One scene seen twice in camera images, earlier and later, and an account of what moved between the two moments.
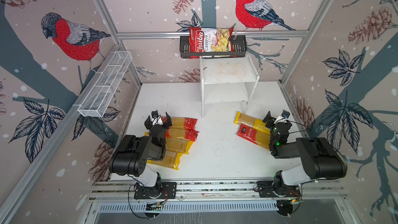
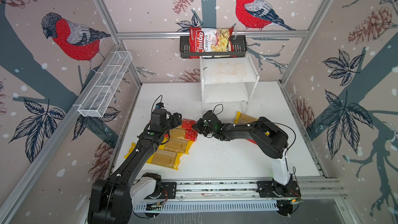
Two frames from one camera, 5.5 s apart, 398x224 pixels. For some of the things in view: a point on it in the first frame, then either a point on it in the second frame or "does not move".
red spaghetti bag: [184, 122] does not move
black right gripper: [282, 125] to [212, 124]
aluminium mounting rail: [217, 191] does not move
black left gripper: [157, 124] to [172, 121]
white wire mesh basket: [106, 84] does not move
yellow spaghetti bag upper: [180, 145] does not move
